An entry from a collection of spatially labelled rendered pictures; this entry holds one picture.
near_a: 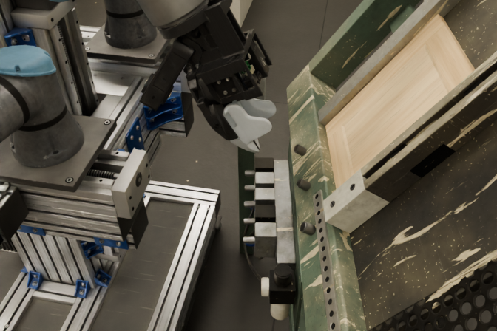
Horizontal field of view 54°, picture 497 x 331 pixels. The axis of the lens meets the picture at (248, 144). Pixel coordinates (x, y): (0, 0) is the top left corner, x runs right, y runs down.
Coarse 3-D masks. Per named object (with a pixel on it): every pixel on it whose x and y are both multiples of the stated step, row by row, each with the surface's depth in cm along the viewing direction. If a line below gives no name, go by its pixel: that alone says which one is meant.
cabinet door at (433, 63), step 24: (432, 24) 113; (408, 48) 117; (432, 48) 109; (456, 48) 102; (384, 72) 122; (408, 72) 114; (432, 72) 106; (456, 72) 99; (360, 96) 127; (384, 96) 118; (408, 96) 110; (432, 96) 103; (336, 120) 132; (360, 120) 122; (384, 120) 114; (408, 120) 106; (336, 144) 127; (360, 144) 118; (384, 144) 110; (336, 168) 122; (360, 168) 113
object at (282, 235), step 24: (264, 168) 142; (288, 168) 145; (264, 192) 134; (288, 192) 138; (264, 216) 128; (288, 216) 131; (264, 240) 124; (288, 240) 125; (288, 264) 120; (264, 288) 115; (288, 288) 113; (288, 312) 123
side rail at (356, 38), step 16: (368, 0) 140; (384, 0) 137; (400, 0) 137; (416, 0) 137; (352, 16) 144; (368, 16) 140; (384, 16) 140; (336, 32) 149; (352, 32) 143; (368, 32) 143; (384, 32) 143; (336, 48) 147; (352, 48) 147; (368, 48) 147; (320, 64) 151; (336, 64) 151; (352, 64) 151; (336, 80) 154
